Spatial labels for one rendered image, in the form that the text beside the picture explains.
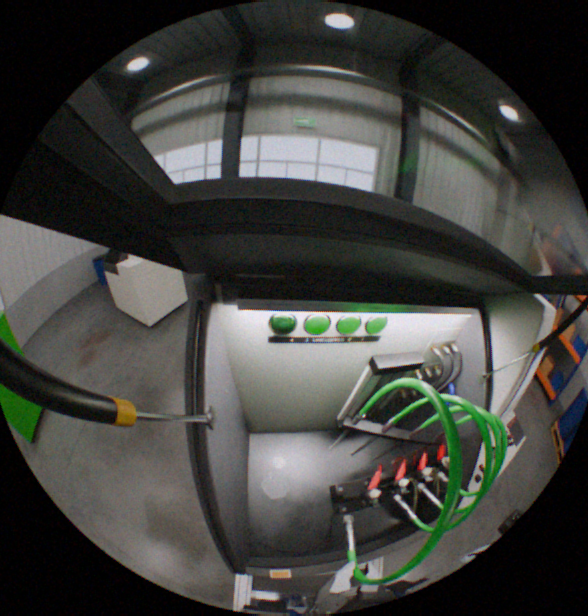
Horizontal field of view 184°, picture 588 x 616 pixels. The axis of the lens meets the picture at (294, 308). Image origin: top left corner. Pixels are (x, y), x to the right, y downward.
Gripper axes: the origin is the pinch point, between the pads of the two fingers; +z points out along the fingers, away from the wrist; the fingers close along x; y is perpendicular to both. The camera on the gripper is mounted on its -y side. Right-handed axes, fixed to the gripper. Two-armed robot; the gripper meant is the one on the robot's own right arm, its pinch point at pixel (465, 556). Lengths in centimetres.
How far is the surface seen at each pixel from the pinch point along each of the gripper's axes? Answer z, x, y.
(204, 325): -19, -44, -52
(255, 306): -21, -36, -54
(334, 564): 26.6, -19.9, -6.1
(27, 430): 103, -335, 29
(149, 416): -22, -43, -37
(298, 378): 0, -28, -57
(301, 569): 26.6, -28.5, -6.0
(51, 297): 83, -631, -238
